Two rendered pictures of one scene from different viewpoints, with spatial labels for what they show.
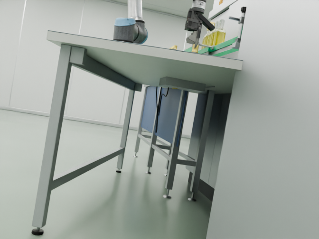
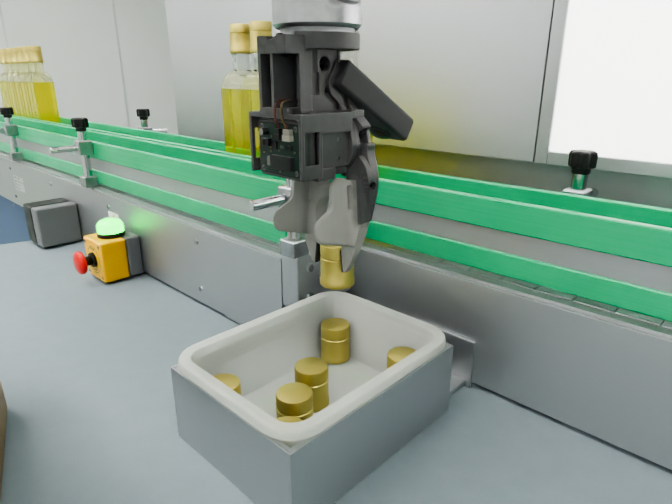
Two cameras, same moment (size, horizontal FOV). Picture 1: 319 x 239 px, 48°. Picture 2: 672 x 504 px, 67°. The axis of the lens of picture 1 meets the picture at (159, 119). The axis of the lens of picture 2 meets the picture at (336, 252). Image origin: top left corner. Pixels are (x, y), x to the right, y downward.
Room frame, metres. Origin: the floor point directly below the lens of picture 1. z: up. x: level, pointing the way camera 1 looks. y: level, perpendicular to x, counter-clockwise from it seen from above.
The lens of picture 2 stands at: (1.60, 0.14, 1.09)
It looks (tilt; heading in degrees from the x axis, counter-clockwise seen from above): 19 degrees down; 325
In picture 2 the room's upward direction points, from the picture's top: straight up
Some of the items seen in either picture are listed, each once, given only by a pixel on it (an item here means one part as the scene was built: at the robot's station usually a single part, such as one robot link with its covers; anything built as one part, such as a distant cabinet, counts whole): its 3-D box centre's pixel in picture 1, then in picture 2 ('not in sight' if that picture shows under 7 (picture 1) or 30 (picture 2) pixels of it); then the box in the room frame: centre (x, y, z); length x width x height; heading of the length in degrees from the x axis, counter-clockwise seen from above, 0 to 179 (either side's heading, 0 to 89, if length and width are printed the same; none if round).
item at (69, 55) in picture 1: (106, 132); not in sight; (2.05, 0.29, 0.36); 1.51 x 0.09 x 0.71; 175
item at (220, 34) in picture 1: (218, 45); not in sight; (2.18, -0.28, 0.99); 0.06 x 0.06 x 0.21; 11
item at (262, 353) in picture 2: not in sight; (317, 381); (1.97, -0.09, 0.80); 0.22 x 0.17 x 0.09; 102
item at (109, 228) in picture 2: not in sight; (110, 226); (2.51, -0.01, 0.84); 0.04 x 0.04 x 0.03
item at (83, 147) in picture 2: not in sight; (72, 155); (2.68, 0.00, 0.94); 0.07 x 0.04 x 0.13; 102
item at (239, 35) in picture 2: not in sight; (240, 39); (2.41, -0.23, 1.14); 0.04 x 0.04 x 0.04
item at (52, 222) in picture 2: not in sight; (53, 222); (2.78, 0.05, 0.79); 0.08 x 0.08 x 0.08; 12
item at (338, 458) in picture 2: not in sight; (336, 378); (1.97, -0.12, 0.79); 0.27 x 0.17 x 0.08; 102
